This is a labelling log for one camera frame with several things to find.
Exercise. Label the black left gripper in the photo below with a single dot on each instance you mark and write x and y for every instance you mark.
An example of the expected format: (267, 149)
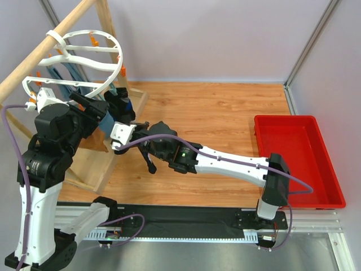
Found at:
(157, 147)

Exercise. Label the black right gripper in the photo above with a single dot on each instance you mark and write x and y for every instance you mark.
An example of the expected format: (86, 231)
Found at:
(93, 110)

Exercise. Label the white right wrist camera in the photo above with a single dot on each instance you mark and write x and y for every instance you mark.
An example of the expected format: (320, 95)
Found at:
(38, 101)

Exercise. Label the wooden drying rack frame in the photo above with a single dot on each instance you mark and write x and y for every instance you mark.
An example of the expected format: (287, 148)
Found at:
(91, 170)

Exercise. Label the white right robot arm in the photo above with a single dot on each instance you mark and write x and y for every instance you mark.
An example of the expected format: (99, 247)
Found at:
(159, 141)

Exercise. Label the aluminium corner frame post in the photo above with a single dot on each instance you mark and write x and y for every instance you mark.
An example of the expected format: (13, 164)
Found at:
(317, 32)

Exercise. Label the red plastic bin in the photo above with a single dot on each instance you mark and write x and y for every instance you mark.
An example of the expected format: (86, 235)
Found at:
(299, 141)

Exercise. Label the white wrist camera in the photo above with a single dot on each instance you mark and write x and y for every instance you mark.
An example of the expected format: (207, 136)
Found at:
(121, 134)
(38, 101)

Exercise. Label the brown cream hanging sock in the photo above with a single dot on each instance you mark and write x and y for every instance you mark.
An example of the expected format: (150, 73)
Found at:
(94, 142)

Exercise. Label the blue hanging sock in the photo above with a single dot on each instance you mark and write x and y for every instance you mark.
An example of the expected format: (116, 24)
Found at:
(69, 72)
(106, 124)

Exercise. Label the long black patterned sock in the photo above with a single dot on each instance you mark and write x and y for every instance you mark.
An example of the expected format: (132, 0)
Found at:
(120, 106)

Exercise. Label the orange clothes peg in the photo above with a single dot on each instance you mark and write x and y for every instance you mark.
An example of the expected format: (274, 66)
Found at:
(94, 41)

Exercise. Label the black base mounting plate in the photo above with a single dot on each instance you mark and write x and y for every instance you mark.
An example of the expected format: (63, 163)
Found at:
(200, 222)

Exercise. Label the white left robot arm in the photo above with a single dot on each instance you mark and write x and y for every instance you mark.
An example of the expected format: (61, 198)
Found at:
(41, 173)

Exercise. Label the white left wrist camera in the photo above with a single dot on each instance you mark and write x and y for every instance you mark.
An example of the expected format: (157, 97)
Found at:
(121, 134)

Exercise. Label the teal clothes peg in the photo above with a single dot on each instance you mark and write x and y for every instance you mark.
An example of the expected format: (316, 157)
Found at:
(112, 89)

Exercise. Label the white round clip hanger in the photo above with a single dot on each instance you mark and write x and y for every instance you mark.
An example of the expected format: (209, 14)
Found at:
(66, 57)

